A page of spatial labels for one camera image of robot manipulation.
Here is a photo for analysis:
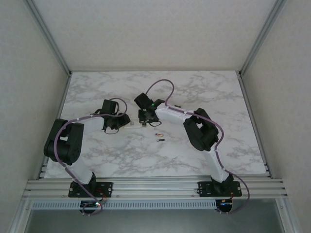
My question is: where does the white remote control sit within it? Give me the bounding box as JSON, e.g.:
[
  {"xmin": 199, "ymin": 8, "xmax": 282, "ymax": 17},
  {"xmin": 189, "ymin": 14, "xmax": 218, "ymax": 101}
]
[{"xmin": 122, "ymin": 120, "xmax": 144, "ymax": 130}]

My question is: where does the left controller board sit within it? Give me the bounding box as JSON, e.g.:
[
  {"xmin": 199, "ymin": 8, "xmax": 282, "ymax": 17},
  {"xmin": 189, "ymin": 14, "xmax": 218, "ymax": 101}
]
[{"xmin": 80, "ymin": 200, "xmax": 102, "ymax": 208}]

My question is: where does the controller board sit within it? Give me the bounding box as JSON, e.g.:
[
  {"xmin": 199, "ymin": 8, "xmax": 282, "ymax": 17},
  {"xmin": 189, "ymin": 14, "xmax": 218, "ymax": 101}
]
[
  {"xmin": 217, "ymin": 198, "xmax": 234, "ymax": 212},
  {"xmin": 80, "ymin": 200, "xmax": 102, "ymax": 208}
]

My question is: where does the right controller board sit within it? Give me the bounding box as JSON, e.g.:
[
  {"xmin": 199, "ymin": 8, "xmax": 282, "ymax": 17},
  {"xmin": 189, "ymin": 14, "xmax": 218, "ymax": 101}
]
[{"xmin": 217, "ymin": 198, "xmax": 234, "ymax": 212}]

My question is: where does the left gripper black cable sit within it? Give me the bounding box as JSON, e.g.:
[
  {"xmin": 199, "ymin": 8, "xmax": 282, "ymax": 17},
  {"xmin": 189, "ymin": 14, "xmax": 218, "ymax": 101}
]
[{"xmin": 104, "ymin": 125, "xmax": 120, "ymax": 135}]

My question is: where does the aluminium side rail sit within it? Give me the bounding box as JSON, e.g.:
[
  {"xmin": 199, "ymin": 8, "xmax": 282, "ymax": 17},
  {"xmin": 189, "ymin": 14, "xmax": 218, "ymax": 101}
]
[
  {"xmin": 237, "ymin": 71, "xmax": 273, "ymax": 180},
  {"xmin": 36, "ymin": 71, "xmax": 72, "ymax": 180}
]

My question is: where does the aluminium mounting rail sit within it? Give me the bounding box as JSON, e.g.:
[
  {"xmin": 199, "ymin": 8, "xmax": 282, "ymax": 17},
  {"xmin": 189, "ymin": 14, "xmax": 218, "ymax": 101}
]
[{"xmin": 24, "ymin": 178, "xmax": 288, "ymax": 201}]

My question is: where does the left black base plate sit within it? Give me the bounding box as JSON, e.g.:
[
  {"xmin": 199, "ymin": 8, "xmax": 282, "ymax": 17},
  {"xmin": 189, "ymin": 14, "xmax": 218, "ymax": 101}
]
[{"xmin": 68, "ymin": 181, "xmax": 114, "ymax": 199}]

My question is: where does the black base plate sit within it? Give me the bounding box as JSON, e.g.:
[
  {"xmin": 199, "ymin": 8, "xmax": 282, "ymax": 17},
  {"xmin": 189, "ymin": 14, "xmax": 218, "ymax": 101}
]
[
  {"xmin": 68, "ymin": 181, "xmax": 114, "ymax": 199},
  {"xmin": 198, "ymin": 181, "xmax": 242, "ymax": 198}
]

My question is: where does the grey slotted cable duct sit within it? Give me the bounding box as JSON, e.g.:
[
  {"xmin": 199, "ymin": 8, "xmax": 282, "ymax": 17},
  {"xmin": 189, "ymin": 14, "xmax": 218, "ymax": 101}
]
[{"xmin": 31, "ymin": 200, "xmax": 217, "ymax": 210}]

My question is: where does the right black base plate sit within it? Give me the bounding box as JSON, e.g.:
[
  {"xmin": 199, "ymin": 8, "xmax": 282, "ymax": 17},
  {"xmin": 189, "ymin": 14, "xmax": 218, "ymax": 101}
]
[{"xmin": 198, "ymin": 181, "xmax": 242, "ymax": 198}]

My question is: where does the aluminium frame post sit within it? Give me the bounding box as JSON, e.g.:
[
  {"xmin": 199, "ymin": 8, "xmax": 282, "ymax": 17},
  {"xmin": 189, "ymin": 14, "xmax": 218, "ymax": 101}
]
[
  {"xmin": 23, "ymin": 0, "xmax": 72, "ymax": 77},
  {"xmin": 238, "ymin": 0, "xmax": 289, "ymax": 78}
]

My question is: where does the aluminium lower frame bar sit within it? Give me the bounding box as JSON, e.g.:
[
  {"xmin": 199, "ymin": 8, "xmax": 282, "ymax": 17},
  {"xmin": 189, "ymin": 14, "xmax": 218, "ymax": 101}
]
[
  {"xmin": 7, "ymin": 199, "xmax": 34, "ymax": 233},
  {"xmin": 276, "ymin": 198, "xmax": 303, "ymax": 233}
]

